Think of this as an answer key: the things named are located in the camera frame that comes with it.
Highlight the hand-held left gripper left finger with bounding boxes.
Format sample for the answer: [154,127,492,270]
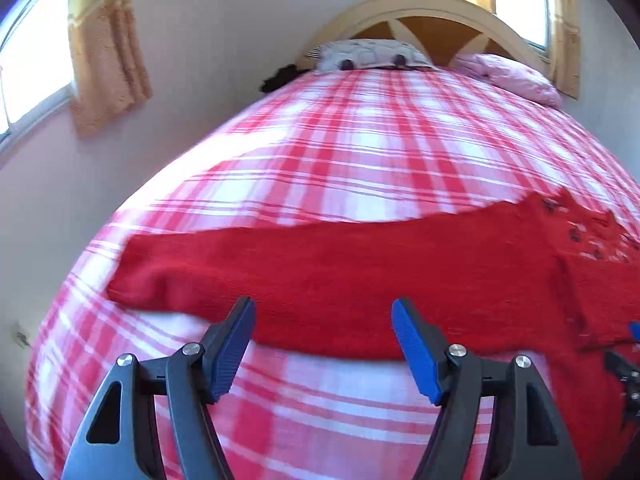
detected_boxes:
[60,296,257,480]

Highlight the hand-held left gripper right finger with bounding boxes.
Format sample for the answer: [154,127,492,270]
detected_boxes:
[391,297,583,480]

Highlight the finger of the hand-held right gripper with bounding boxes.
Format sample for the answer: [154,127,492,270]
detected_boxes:
[602,321,640,428]

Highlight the red knitted sweater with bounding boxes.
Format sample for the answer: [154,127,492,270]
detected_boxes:
[106,187,640,466]

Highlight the red plaid bed sheet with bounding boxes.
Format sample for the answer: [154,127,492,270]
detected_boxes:
[25,66,640,480]

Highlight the dark cloth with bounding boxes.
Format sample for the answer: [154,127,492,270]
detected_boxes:
[259,64,301,93]

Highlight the pink pillow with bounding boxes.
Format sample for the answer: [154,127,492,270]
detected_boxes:
[452,53,563,108]

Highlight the white patterned pillow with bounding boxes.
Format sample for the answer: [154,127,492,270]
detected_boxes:
[305,40,433,73]

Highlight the tan side window curtain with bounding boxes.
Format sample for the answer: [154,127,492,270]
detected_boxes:
[67,0,153,137]

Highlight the narrow tan curtain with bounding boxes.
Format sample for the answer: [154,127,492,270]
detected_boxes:
[542,0,583,100]

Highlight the cream wooden headboard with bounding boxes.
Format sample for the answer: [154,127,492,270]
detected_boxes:
[295,0,556,81]

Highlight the side window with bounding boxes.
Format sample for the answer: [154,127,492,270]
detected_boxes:
[0,0,76,148]

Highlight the window behind headboard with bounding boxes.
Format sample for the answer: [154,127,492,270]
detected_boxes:
[490,0,551,53]

